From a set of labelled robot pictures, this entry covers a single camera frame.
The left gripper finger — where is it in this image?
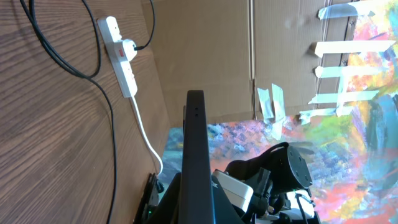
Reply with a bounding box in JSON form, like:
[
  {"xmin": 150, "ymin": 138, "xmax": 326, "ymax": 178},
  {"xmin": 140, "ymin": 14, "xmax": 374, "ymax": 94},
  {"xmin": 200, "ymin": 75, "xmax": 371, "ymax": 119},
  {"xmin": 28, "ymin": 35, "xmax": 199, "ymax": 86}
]
[{"xmin": 146, "ymin": 172, "xmax": 246, "ymax": 224}]

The black USB charging cable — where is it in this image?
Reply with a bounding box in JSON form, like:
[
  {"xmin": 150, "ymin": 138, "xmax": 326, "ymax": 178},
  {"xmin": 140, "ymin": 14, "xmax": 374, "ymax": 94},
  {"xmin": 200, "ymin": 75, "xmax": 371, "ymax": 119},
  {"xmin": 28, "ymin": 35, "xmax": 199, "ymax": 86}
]
[{"xmin": 19, "ymin": 0, "xmax": 155, "ymax": 224}]

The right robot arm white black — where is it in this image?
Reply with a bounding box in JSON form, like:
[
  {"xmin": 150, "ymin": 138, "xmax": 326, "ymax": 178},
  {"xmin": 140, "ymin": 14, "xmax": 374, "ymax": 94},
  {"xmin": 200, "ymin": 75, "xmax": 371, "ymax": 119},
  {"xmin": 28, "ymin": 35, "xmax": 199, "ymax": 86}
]
[{"xmin": 225, "ymin": 142, "xmax": 321, "ymax": 224}]

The white charger plug adapter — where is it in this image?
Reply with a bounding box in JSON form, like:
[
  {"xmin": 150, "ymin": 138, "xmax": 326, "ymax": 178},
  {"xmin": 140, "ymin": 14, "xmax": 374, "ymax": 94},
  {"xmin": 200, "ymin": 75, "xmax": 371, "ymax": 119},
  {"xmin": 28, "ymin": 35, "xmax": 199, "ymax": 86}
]
[{"xmin": 114, "ymin": 39, "xmax": 137, "ymax": 62}]

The white power strip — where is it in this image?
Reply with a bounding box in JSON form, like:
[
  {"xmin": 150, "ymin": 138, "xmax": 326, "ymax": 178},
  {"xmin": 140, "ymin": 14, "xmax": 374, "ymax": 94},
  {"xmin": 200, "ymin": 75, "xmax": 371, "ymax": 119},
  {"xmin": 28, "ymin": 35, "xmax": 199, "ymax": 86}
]
[{"xmin": 97, "ymin": 16, "xmax": 137, "ymax": 98}]

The white power strip cord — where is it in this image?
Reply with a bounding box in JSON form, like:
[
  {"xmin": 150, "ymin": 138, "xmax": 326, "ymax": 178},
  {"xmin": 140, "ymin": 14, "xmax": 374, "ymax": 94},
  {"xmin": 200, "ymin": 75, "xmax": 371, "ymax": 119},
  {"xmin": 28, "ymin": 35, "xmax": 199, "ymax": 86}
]
[{"xmin": 129, "ymin": 95, "xmax": 164, "ymax": 177}]

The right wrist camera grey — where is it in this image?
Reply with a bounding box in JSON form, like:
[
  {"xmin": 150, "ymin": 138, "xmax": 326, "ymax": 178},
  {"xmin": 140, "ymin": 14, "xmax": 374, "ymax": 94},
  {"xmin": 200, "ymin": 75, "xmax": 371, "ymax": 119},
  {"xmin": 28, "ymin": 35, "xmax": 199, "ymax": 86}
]
[{"xmin": 213, "ymin": 170, "xmax": 254, "ymax": 213}]

